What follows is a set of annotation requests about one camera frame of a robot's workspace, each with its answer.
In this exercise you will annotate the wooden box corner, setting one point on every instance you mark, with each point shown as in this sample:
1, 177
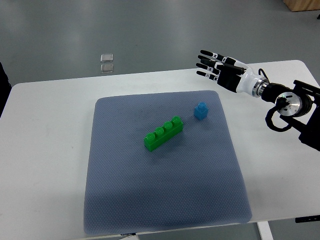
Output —
302, 5

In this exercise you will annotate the black object left edge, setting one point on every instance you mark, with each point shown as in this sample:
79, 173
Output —
5, 88

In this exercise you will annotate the small blue block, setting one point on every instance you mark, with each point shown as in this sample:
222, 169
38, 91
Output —
201, 111

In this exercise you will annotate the black table control panel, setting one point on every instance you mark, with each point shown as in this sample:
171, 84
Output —
307, 219

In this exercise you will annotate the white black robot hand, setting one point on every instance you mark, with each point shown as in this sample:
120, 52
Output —
230, 73

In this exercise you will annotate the long green block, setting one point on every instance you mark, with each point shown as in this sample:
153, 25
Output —
162, 134

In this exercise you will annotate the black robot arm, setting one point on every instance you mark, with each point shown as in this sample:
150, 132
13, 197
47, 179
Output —
298, 107

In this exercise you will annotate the blue-grey mesh mat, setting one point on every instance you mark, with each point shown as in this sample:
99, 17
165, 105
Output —
192, 180

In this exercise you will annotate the white table leg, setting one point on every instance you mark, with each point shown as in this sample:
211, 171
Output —
264, 230

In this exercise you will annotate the upper metal floor plate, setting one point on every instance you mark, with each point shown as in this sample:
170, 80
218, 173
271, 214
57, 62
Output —
106, 57

